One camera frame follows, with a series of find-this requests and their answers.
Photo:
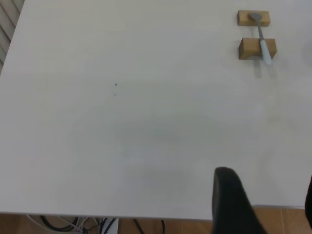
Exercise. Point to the flat wooden block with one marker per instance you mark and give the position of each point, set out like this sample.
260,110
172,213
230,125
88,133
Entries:
243,18

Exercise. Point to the white power strip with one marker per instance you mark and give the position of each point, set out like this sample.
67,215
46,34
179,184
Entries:
109,226

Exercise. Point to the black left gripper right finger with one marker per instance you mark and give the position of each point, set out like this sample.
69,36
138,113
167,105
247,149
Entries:
309,202

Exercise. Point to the slatted wall panel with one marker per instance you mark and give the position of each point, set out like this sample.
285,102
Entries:
7,29

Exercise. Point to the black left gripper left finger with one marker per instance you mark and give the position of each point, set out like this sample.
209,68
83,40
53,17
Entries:
229,202

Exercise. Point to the arched wooden block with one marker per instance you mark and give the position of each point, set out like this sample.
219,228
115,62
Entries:
248,48

